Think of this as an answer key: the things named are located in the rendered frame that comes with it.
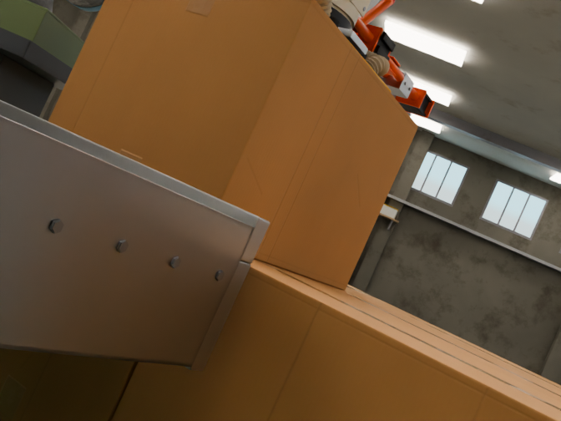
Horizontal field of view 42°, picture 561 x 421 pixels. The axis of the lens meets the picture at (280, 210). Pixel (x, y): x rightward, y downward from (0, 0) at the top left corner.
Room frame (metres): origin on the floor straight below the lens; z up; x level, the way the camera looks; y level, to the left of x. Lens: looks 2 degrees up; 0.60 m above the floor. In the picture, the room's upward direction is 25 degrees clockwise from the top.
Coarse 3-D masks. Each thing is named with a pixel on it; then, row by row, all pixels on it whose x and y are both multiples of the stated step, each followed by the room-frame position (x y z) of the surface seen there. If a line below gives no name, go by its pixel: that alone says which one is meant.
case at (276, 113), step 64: (128, 0) 1.24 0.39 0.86; (192, 0) 1.17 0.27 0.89; (256, 0) 1.12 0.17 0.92; (128, 64) 1.21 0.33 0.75; (192, 64) 1.15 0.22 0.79; (256, 64) 1.09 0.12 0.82; (320, 64) 1.16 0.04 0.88; (64, 128) 1.24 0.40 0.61; (128, 128) 1.18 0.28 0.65; (192, 128) 1.12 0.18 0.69; (256, 128) 1.08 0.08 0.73; (320, 128) 1.23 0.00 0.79; (384, 128) 1.45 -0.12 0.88; (256, 192) 1.14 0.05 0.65; (320, 192) 1.32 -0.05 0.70; (384, 192) 1.57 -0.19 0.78; (256, 256) 1.22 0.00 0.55; (320, 256) 1.42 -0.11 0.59
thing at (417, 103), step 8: (416, 88) 1.88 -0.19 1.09; (408, 96) 1.88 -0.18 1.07; (424, 96) 1.86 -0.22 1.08; (408, 104) 1.88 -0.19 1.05; (416, 104) 1.87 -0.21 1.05; (424, 104) 1.91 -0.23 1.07; (432, 104) 1.93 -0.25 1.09; (408, 112) 1.96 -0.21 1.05; (416, 112) 1.92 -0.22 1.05; (424, 112) 1.93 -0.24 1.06
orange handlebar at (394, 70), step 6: (360, 18) 1.50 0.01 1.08; (360, 24) 1.50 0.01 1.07; (360, 30) 1.52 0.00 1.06; (366, 30) 1.53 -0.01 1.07; (366, 36) 1.55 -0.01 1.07; (372, 36) 1.56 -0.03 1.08; (390, 60) 1.67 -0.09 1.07; (396, 60) 1.69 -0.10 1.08; (390, 66) 1.68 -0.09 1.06; (396, 66) 1.70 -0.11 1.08; (390, 72) 1.70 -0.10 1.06; (396, 72) 1.71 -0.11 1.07; (396, 78) 1.74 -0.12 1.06; (402, 78) 1.75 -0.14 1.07; (414, 90) 1.83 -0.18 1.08; (414, 96) 1.85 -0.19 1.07
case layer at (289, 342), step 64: (256, 320) 0.98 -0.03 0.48; (320, 320) 0.93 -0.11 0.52; (384, 320) 1.17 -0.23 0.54; (0, 384) 1.18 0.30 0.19; (64, 384) 1.12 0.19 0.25; (128, 384) 1.06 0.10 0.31; (192, 384) 1.00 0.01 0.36; (256, 384) 0.96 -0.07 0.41; (320, 384) 0.91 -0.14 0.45; (384, 384) 0.87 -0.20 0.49; (448, 384) 0.84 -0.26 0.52; (512, 384) 1.02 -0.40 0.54
